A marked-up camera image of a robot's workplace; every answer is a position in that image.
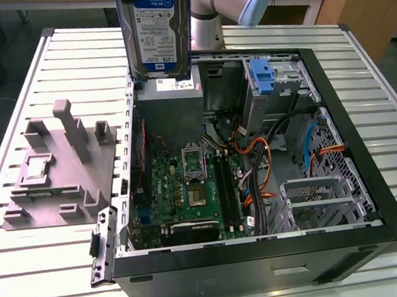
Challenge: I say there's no metal disk bay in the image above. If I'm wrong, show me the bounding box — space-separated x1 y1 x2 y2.
277 172 369 232

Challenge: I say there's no silver CPU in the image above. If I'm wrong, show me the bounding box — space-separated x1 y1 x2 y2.
25 159 51 180

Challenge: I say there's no green RAM stick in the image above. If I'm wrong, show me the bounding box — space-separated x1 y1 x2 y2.
24 188 64 200

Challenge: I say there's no hard disk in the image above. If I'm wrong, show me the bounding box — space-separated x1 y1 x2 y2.
114 0 200 86

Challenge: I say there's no black PC case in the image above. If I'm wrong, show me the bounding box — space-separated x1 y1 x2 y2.
70 28 397 297

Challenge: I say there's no thin metal locking lever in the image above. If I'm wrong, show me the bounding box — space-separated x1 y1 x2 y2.
201 143 212 186

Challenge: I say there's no metal optical drive cage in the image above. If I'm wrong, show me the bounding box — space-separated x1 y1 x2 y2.
237 51 323 138

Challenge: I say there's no wooden cabinet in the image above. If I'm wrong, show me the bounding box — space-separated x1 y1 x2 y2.
337 0 397 68

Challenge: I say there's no grey plastic parts rack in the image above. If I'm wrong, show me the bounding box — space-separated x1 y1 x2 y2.
0 95 127 233

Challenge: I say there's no black graphics card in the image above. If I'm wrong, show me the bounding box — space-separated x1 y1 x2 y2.
159 217 221 249

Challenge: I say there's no CPU socket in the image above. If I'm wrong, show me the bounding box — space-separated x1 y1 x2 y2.
186 183 213 209

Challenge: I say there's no light blue data wire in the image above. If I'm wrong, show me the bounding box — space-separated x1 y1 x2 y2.
299 111 332 174

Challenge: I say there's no orange wire bundle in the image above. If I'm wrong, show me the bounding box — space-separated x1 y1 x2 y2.
234 135 278 210

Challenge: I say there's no blue plastic drive latch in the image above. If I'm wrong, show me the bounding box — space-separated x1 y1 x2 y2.
249 57 277 96

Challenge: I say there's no black RAM slot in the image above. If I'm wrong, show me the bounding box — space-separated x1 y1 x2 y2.
222 147 247 233
213 148 237 233

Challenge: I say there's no metal socket cover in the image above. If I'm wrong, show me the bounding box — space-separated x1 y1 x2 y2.
180 141 209 185

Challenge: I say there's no green motherboard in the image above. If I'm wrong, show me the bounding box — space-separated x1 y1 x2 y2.
125 140 259 249

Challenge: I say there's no black cable bundle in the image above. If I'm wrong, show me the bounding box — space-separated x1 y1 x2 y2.
242 105 330 237

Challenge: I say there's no grey power supply unit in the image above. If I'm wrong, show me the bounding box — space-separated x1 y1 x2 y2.
132 72 209 154

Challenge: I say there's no orange disk power wire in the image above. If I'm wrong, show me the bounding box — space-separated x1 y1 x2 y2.
308 144 349 178

